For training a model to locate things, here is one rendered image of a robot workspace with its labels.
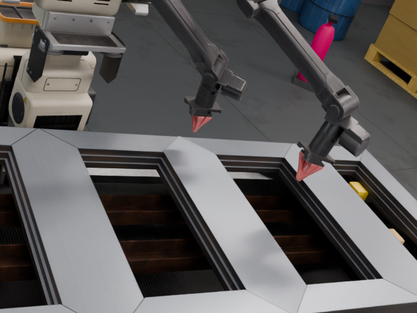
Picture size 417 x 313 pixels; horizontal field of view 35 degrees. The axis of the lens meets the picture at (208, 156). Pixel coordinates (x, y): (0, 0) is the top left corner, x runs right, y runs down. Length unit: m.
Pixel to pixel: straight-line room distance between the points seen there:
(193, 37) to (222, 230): 0.51
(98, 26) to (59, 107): 0.30
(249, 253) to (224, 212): 0.16
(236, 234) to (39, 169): 0.53
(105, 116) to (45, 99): 1.69
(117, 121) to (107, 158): 1.95
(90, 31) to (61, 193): 0.65
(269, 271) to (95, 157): 0.59
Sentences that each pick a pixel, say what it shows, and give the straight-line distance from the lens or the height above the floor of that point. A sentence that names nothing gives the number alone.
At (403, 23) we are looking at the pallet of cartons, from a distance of 6.39.
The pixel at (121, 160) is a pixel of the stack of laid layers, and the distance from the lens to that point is 1.91.
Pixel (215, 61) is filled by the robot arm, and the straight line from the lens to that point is 1.80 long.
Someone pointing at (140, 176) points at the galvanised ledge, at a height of 0.68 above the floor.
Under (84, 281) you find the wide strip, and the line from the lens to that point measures 1.45.
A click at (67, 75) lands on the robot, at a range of 2.20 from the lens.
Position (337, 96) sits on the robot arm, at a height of 1.26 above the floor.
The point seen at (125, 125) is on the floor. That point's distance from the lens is 3.82.
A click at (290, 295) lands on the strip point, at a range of 1.63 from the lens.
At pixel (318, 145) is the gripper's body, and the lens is 1.78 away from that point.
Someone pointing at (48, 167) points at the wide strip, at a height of 0.87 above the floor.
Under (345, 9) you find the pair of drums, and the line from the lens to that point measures 6.69.
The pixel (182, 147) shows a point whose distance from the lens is 2.01.
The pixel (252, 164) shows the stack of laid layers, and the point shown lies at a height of 0.84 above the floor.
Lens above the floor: 1.85
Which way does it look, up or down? 29 degrees down
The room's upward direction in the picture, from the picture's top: 22 degrees clockwise
